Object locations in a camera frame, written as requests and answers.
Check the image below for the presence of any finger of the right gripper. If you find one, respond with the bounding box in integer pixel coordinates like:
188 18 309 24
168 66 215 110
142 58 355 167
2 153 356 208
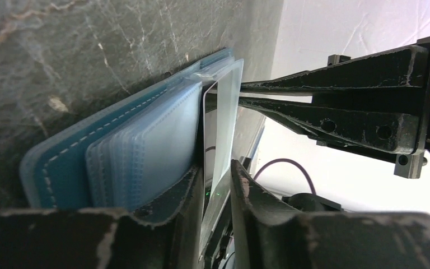
241 45 430 95
239 97 419 154

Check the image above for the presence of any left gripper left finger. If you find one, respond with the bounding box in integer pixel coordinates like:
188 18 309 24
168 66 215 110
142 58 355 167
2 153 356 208
0 165 204 268

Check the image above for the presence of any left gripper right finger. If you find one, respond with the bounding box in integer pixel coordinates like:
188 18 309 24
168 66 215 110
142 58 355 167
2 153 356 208
230 160 430 268

